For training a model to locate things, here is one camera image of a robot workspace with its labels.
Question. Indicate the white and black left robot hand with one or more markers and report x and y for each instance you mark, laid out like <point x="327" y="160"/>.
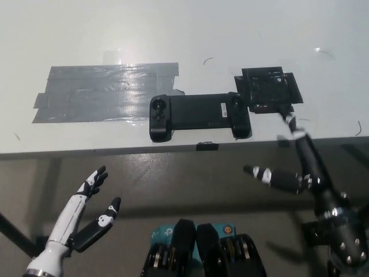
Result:
<point x="67" y="219"/>

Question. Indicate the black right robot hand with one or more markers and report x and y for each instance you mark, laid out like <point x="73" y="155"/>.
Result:
<point x="308" y="158"/>

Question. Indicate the black robot torso blocks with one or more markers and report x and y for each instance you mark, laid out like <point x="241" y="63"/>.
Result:
<point x="184" y="245"/>

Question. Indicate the black game controller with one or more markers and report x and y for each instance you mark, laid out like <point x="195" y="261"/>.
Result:
<point x="196" y="112"/>

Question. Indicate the black diagonal table leg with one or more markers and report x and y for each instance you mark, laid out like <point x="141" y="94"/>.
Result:
<point x="14" y="233"/>

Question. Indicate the black tape patch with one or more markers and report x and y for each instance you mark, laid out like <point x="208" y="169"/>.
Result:
<point x="297" y="89"/>

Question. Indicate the dark circuit board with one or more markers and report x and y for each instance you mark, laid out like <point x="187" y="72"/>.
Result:
<point x="265" y="86"/>

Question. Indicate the teal cardboard box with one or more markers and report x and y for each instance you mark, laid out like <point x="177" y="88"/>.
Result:
<point x="164" y="232"/>

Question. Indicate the black tape piece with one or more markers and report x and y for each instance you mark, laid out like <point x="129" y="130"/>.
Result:
<point x="207" y="146"/>

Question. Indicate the gray duct tape patch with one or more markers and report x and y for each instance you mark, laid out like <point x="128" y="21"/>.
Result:
<point x="95" y="95"/>

